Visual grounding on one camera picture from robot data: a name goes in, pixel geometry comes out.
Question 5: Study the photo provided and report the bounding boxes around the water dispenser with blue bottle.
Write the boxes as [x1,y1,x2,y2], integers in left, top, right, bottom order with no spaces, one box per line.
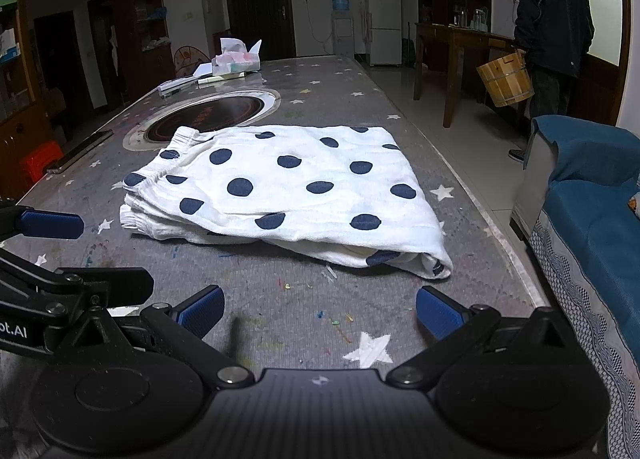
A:
[331,0,355,57]

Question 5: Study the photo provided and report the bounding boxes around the wooden bucket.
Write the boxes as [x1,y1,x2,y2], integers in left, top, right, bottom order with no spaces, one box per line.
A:
[475,52,535,107]

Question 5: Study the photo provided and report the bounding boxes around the black smartphone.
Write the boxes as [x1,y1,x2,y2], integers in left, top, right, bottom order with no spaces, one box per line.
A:
[45,129,115,175]

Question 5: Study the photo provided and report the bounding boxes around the wooden open shelf unit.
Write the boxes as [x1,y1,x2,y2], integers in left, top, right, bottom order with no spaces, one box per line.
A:
[117,0,176,100]

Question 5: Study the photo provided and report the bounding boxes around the white refrigerator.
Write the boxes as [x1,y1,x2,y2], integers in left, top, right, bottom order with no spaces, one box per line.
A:
[362,0,403,66]

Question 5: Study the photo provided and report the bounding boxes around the sofa with blue cover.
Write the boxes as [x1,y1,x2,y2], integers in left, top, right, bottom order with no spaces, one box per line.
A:
[510,114,640,459]

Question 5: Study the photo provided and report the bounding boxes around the wooden side table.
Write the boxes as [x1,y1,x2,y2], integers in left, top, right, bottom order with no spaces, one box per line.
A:
[414,22,531,129]

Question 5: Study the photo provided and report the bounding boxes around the round built-in induction cooktop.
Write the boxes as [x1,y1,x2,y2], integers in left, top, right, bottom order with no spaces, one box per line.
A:
[122,88,282,152]

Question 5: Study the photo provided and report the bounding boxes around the grey star-print table cover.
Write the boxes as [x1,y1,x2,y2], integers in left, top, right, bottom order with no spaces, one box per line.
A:
[0,55,551,380]

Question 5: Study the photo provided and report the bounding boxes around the white remote control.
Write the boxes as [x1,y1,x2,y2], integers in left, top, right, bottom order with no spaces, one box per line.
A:
[157,76,198,97]

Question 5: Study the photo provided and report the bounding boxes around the red plastic stool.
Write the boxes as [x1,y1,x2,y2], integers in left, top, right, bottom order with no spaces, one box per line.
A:
[20,142,65,185]

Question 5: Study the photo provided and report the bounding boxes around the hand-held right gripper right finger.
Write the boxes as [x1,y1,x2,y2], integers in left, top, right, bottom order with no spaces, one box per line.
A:
[387,285,571,388]

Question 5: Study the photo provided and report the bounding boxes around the thin white book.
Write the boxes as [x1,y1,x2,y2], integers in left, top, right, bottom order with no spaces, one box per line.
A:
[197,70,247,85]

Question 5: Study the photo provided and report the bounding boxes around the patterned child sofa chair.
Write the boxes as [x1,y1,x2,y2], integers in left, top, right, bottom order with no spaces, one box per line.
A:
[172,44,211,77]

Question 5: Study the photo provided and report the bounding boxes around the white polka dot garment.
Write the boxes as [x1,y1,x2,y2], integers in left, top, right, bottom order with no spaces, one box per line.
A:
[119,124,453,281]

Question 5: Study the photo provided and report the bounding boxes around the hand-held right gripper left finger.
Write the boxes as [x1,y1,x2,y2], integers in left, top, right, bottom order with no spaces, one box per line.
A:
[72,285,256,388]

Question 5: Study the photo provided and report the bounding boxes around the white hanging cloth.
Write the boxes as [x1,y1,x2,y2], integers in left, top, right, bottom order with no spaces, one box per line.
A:
[109,26,121,77]

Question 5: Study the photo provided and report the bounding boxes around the wooden glass display cabinet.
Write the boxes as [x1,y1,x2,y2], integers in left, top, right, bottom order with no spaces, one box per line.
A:
[0,0,56,200]

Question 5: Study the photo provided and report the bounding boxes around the pastel tissue pack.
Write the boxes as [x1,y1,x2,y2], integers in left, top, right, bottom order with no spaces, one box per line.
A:
[210,38,263,76]

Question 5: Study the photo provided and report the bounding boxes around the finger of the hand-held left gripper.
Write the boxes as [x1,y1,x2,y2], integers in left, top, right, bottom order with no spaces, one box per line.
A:
[0,204,85,241]
[0,249,155,335]

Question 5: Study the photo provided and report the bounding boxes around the dark wooden door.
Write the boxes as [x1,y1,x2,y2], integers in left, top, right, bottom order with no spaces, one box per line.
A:
[222,0,297,61]

